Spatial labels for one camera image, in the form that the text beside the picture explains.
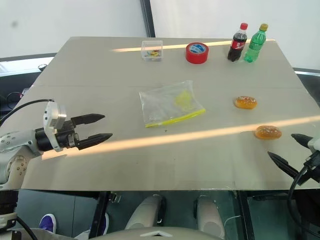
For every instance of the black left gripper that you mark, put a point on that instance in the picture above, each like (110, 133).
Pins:
(66, 137)

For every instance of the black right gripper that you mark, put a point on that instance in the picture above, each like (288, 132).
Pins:
(313, 167)

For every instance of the brown sesame bread bun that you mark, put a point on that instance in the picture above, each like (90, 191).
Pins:
(268, 132)
(245, 103)

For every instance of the clear yellow-zip plastic bag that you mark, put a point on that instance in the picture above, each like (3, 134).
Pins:
(165, 105)

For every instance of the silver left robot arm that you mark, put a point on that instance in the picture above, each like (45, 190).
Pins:
(15, 142)

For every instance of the black table leg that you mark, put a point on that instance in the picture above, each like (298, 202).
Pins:
(246, 215)
(98, 215)

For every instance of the small silver object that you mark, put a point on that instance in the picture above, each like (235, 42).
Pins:
(42, 66)

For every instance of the white side table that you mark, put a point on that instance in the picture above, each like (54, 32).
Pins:
(22, 65)

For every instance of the blue shoe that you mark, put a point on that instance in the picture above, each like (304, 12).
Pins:
(48, 222)
(106, 222)

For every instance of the colourful clips pile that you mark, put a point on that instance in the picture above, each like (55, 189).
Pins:
(153, 53)

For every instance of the grey left robot leg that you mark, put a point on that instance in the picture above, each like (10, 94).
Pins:
(146, 212)

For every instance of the grey robot leg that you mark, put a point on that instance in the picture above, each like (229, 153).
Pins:
(210, 217)
(146, 212)

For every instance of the clear plastic box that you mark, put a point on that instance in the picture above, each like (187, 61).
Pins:
(152, 46)

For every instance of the grey right robot leg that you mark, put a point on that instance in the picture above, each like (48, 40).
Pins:
(210, 217)

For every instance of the green bottle yellow cap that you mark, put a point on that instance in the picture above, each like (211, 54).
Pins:
(253, 47)

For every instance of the cola bottle red cap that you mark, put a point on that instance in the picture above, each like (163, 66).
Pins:
(236, 46)

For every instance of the grey robot torso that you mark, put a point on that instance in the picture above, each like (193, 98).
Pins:
(155, 233)

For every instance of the red tape roll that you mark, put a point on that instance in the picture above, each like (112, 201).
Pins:
(197, 53)

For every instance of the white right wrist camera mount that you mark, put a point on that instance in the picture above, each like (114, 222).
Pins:
(315, 143)

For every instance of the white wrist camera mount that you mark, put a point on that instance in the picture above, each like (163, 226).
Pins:
(51, 117)
(315, 143)

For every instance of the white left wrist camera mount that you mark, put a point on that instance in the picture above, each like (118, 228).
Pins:
(51, 117)

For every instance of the dark window frame post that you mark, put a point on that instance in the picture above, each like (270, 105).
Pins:
(148, 17)

